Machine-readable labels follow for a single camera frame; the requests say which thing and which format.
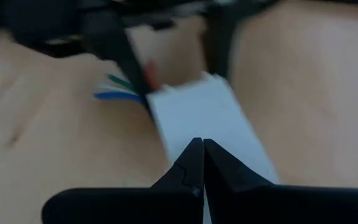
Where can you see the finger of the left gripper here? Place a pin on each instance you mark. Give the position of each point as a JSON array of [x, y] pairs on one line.
[[126, 62], [219, 43]]

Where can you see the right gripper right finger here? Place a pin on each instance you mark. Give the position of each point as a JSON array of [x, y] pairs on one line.
[[259, 205]]

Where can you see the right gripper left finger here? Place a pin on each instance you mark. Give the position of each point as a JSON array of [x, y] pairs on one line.
[[166, 205]]

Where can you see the white raceway cover strip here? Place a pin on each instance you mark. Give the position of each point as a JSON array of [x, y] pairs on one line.
[[204, 118]]

